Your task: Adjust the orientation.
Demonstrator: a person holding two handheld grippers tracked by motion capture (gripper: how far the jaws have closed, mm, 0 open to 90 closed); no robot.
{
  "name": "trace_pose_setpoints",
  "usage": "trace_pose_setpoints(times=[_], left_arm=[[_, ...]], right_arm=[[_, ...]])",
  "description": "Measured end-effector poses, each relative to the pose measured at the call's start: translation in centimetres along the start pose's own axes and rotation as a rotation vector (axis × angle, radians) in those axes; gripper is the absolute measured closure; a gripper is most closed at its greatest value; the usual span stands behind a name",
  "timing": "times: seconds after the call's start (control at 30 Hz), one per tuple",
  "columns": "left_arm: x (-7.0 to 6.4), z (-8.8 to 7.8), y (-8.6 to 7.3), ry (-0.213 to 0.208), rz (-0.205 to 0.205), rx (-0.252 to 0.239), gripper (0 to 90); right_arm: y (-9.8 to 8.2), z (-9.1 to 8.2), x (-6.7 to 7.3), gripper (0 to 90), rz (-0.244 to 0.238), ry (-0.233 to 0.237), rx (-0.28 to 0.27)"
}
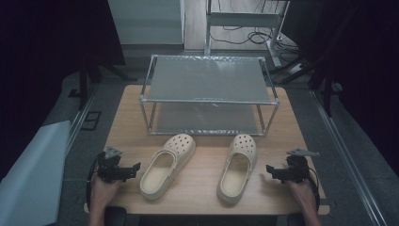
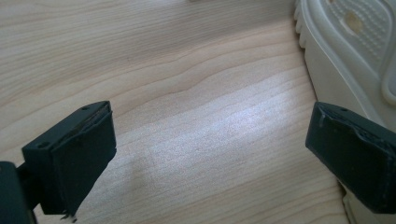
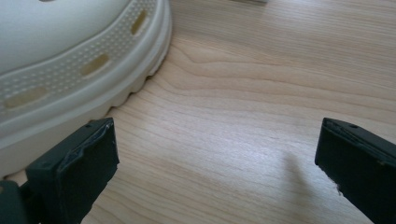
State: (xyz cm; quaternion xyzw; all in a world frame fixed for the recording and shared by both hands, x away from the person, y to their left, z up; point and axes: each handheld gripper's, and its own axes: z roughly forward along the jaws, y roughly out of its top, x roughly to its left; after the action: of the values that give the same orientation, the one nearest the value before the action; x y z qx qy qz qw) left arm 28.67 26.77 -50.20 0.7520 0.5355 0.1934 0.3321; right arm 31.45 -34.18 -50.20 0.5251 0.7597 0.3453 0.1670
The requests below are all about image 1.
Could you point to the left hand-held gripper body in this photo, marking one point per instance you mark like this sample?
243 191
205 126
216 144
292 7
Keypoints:
108 168

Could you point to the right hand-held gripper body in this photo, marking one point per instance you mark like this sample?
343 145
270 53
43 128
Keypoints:
296 169

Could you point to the cream clog shoe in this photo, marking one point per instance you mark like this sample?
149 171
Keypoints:
163 171
236 172

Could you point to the metal two-tier shoe rack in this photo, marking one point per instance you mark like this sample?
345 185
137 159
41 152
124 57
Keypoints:
194 81

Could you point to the person's left hand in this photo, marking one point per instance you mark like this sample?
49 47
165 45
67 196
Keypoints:
103 191

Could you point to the person's right hand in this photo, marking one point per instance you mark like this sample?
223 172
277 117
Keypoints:
302 196

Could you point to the person's left leg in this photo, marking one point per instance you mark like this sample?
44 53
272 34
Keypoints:
116 217

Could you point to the white board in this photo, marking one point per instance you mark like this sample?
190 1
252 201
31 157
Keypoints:
34 175

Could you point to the black tripod stand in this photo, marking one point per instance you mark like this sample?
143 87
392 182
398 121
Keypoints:
326 91
84 81

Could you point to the dark curtain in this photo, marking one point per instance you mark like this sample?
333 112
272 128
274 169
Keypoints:
367 78
40 62

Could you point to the white cabinet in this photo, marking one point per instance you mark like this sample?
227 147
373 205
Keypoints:
147 22

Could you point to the black floor bracket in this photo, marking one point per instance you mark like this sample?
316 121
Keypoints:
91 120

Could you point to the aluminium floor rail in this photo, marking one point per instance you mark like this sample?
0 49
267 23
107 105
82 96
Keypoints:
80 121
348 160

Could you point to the white metal frame stand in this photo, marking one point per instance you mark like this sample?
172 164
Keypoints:
244 19

